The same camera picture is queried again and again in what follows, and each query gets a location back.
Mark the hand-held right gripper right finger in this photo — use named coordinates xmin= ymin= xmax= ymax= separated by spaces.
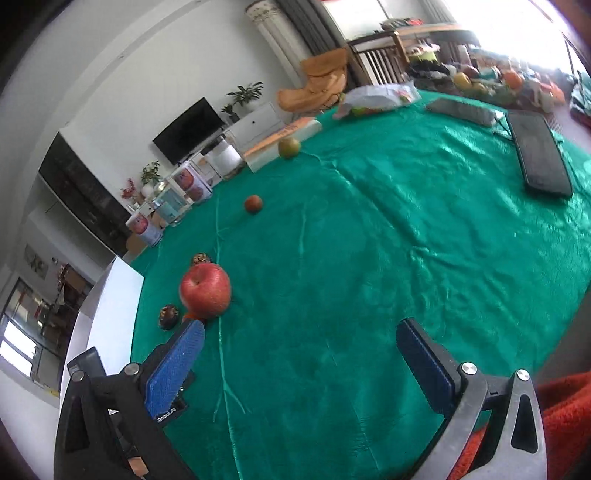
xmin=396 ymin=318 xmax=548 ymax=480

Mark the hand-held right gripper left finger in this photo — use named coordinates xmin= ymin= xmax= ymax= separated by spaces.
xmin=53 ymin=318 xmax=206 ymax=480

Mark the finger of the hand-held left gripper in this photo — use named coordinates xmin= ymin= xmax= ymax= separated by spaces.
xmin=68 ymin=347 xmax=106 ymax=380

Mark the white cardboard box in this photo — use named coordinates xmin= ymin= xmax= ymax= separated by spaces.
xmin=60 ymin=255 xmax=145 ymax=398

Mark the red apple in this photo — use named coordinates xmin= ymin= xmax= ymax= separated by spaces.
xmin=179 ymin=263 xmax=232 ymax=320

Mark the grey can with red label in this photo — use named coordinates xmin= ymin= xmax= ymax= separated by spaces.
xmin=126 ymin=213 xmax=163 ymax=248

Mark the orange-red fuzzy cloth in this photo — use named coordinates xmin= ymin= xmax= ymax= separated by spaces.
xmin=450 ymin=371 xmax=591 ymax=480

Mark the clear glass jar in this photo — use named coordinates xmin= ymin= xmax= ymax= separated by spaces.
xmin=148 ymin=187 xmax=190 ymax=227

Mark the dark display cabinet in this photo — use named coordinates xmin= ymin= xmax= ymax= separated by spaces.
xmin=38 ymin=131 xmax=132 ymax=257

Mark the red labelled can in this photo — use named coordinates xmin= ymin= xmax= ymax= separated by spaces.
xmin=173 ymin=162 xmax=213 ymax=201

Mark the leafy plant in vase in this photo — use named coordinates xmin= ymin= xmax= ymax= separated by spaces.
xmin=140 ymin=161 xmax=162 ymax=197

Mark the white jar with black lid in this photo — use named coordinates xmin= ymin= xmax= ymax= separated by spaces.
xmin=204 ymin=141 xmax=245 ymax=178

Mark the black television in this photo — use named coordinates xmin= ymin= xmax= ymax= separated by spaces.
xmin=152 ymin=98 xmax=225 ymax=165

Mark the black phone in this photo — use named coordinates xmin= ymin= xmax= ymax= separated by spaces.
xmin=506 ymin=110 xmax=574 ymax=198

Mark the white flat box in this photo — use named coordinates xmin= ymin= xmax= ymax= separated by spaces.
xmin=242 ymin=117 xmax=322 ymax=174

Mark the white television cabinet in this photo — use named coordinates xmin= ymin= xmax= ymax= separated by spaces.
xmin=175 ymin=102 xmax=284 ymax=185

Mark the grey flat device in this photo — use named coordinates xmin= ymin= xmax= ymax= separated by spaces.
xmin=425 ymin=98 xmax=502 ymax=127

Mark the white plastic bag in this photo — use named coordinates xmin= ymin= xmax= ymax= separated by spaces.
xmin=333 ymin=80 xmax=422 ymax=121

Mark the large green potted plant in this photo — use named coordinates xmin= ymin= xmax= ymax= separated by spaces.
xmin=226 ymin=82 xmax=264 ymax=112

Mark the pile of small toys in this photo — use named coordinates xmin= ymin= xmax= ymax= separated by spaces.
xmin=406 ymin=41 xmax=566 ymax=114

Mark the orange lounge chair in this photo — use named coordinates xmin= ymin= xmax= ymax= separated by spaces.
xmin=277 ymin=47 xmax=349 ymax=114

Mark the pale green cloth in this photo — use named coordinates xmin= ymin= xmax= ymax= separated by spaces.
xmin=569 ymin=71 xmax=591 ymax=130

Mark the yellow-green plastic toy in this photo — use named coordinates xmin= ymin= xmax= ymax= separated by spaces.
xmin=409 ymin=46 xmax=439 ymax=65

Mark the dark wooden chair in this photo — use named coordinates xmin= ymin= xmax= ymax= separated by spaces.
xmin=347 ymin=31 xmax=409 ymax=86

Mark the tall covered air conditioner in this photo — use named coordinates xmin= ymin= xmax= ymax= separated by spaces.
xmin=245 ymin=0 xmax=308 ymax=88

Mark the grey curtain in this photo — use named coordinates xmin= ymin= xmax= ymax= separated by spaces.
xmin=276 ymin=0 xmax=349 ymax=61

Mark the framed wall picture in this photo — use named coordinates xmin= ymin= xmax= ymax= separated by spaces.
xmin=25 ymin=244 xmax=49 ymax=280

